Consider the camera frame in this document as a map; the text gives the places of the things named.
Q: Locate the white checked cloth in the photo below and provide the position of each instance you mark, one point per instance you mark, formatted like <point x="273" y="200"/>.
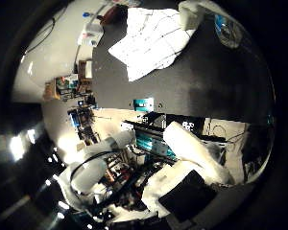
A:
<point x="150" y="41"/>

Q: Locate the teal sticker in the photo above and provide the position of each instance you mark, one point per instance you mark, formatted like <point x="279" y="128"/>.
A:
<point x="143" y="104"/>

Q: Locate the cluttered shelf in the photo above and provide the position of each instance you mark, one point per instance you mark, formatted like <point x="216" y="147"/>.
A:
<point x="67" y="84"/>

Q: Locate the white plastic box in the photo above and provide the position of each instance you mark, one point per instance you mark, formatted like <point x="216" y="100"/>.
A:
<point x="90" y="35"/>

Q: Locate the brown bowl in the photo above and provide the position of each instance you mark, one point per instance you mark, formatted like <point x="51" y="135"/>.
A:
<point x="109" y="15"/>

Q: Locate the small blue object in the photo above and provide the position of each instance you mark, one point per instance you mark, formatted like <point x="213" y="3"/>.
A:
<point x="86" y="14"/>

